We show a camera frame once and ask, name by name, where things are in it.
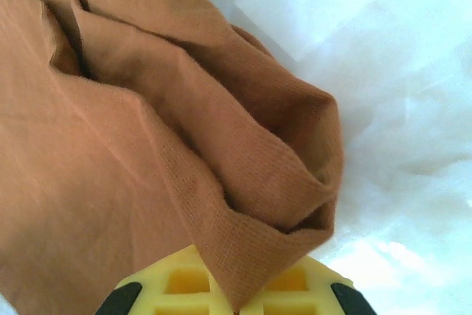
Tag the brown long pants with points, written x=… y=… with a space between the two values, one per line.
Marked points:
x=129 y=138

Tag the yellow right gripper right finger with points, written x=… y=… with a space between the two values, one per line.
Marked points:
x=306 y=289

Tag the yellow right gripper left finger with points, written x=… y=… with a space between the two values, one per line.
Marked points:
x=173 y=285

